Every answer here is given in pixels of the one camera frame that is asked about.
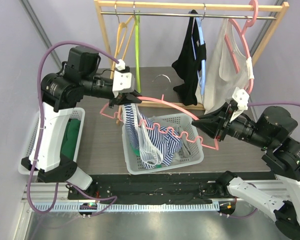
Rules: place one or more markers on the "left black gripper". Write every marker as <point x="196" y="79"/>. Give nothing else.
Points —
<point x="125" y="98"/>

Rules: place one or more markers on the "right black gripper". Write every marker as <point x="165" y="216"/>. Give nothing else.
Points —
<point x="223" y="124"/>

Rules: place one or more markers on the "grey tank top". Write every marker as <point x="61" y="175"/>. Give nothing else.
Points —
<point x="166" y="141"/>

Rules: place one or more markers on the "green tank top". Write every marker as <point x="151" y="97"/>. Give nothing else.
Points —
<point x="150" y="157"/>

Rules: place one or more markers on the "blue striped tank top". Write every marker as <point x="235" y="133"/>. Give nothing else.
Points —
<point x="137" y="127"/>

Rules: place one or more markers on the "yellow hanger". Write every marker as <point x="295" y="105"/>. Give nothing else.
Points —
<point x="121" y="36"/>

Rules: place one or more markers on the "lime green hanger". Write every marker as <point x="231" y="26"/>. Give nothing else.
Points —
<point x="137" y="49"/>

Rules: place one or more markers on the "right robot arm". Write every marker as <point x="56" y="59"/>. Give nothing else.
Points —
<point x="272" y="134"/>

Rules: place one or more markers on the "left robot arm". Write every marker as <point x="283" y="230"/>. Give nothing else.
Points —
<point x="59" y="94"/>

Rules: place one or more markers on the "light blue hanger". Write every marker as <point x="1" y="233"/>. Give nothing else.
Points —
<point x="201" y="74"/>

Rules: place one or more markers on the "white tank top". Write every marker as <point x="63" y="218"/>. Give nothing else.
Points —
<point x="226" y="69"/>

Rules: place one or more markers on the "black tank top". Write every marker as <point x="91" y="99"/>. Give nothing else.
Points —
<point x="187" y="65"/>

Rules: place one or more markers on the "white centre basket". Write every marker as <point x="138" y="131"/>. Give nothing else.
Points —
<point x="134" y="163"/>

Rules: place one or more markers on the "white basket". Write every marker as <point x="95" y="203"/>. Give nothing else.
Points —
<point x="78" y="113"/>
<point x="134" y="163"/>

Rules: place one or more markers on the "white left basket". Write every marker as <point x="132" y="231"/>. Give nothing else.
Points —
<point x="78" y="113"/>

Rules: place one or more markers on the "dark green garment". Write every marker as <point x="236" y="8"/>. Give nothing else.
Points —
<point x="69" y="142"/>

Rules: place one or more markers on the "wooden clothes rack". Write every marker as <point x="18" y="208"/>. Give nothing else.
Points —
<point x="193" y="10"/>

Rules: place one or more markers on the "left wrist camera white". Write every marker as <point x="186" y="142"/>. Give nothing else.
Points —
<point x="123" y="79"/>

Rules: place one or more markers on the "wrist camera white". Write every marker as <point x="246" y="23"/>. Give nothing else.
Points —
<point x="123" y="79"/>
<point x="241" y="99"/>

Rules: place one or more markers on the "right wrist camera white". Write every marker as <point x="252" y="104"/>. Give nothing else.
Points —
<point x="241" y="99"/>

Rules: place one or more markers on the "white slotted cable duct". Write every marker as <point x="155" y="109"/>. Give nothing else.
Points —
<point x="89" y="207"/>

